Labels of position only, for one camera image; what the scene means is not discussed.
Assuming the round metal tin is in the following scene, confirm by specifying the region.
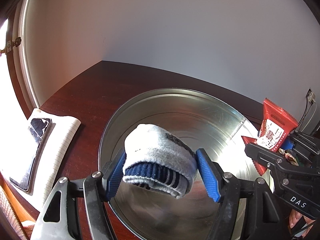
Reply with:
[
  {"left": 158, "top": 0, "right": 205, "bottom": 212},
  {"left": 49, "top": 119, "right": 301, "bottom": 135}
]
[{"left": 99, "top": 88, "right": 258, "bottom": 239}]

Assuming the white grey sock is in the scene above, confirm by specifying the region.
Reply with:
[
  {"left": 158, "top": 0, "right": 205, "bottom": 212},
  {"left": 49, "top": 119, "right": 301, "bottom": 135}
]
[{"left": 123, "top": 124, "right": 197, "bottom": 199}]

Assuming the red snack packet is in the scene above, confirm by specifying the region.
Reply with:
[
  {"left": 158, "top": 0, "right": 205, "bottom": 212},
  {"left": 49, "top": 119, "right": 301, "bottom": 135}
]
[{"left": 241, "top": 98, "right": 299, "bottom": 177}]

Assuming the white wall power socket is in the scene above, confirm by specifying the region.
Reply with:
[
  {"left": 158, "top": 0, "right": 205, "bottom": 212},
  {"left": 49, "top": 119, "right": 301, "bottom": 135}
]
[{"left": 306, "top": 89, "right": 315, "bottom": 104}]

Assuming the right hand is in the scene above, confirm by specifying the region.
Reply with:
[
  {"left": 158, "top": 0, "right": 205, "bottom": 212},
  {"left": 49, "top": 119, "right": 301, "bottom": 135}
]
[{"left": 289, "top": 210, "right": 319, "bottom": 239}]

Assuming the white lined notepad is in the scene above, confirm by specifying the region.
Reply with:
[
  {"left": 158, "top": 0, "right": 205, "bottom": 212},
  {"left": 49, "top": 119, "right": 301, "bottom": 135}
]
[{"left": 1, "top": 108, "right": 81, "bottom": 211}]

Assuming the black smartphone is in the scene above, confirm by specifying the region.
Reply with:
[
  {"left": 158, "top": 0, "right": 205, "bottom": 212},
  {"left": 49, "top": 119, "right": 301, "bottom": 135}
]
[{"left": 9, "top": 118, "right": 52, "bottom": 192}]

